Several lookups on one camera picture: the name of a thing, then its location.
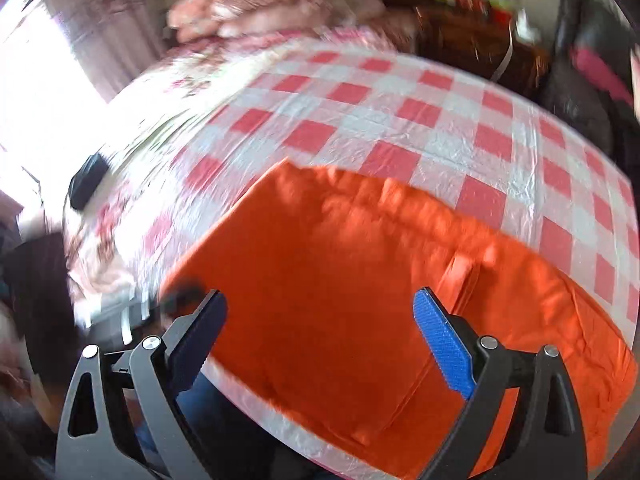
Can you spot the floral folded quilt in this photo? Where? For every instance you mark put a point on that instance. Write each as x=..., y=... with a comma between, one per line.
x=260, y=0

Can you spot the small black device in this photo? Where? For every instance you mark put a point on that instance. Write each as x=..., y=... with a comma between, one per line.
x=87, y=182

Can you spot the magenta cushion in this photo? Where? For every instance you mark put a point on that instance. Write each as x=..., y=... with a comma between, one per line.
x=600, y=72

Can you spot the red box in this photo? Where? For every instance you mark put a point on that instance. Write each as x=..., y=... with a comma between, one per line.
x=470, y=1

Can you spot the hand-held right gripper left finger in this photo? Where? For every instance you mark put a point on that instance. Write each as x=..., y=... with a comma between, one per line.
x=200, y=340

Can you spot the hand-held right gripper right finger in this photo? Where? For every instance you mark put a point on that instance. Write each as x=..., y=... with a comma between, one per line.
x=445, y=340

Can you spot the orange pants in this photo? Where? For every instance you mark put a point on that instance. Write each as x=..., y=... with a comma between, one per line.
x=325, y=260

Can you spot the red white checkered tablecloth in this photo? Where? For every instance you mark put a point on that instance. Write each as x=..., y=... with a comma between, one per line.
x=400, y=110

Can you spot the person's leg in jeans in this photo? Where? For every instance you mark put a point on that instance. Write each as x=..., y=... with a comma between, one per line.
x=200, y=412

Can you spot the patterned curtain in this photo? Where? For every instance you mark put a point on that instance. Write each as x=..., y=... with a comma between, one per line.
x=115, y=35

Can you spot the dark wooden nightstand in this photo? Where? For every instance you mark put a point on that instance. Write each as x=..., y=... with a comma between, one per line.
x=465, y=45

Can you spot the black leather armchair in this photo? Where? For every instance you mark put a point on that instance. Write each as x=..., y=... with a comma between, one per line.
x=565, y=95

